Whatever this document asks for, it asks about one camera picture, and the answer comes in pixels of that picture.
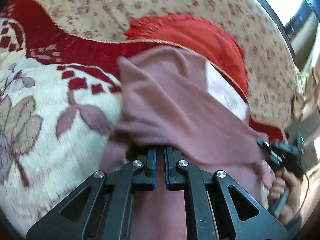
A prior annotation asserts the beige curtain cloth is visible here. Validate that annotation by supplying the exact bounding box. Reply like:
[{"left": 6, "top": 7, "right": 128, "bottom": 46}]
[{"left": 292, "top": 66, "right": 319, "bottom": 121}]

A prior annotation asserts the red and white floral blanket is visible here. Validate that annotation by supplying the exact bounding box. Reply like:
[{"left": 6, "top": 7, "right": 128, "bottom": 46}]
[{"left": 1, "top": 0, "right": 281, "bottom": 239}]

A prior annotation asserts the red frilled pillow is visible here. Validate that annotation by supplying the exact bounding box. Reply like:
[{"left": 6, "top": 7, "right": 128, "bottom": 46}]
[{"left": 124, "top": 14, "right": 248, "bottom": 97}]

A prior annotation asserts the beige floral bed sheet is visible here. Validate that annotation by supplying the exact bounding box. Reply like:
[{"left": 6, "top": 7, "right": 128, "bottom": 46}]
[{"left": 36, "top": 0, "right": 297, "bottom": 128}]

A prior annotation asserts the mauve pink garment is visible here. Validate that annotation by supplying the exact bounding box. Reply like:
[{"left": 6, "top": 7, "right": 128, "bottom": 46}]
[{"left": 100, "top": 45, "right": 277, "bottom": 240}]

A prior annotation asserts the person's right hand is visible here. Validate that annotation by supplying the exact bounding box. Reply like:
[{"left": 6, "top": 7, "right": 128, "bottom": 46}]
[{"left": 267, "top": 167, "right": 304, "bottom": 224}]

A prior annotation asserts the window with dark frame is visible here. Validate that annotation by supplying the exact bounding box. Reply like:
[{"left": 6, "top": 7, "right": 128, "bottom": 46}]
[{"left": 257, "top": 0, "right": 318, "bottom": 57}]

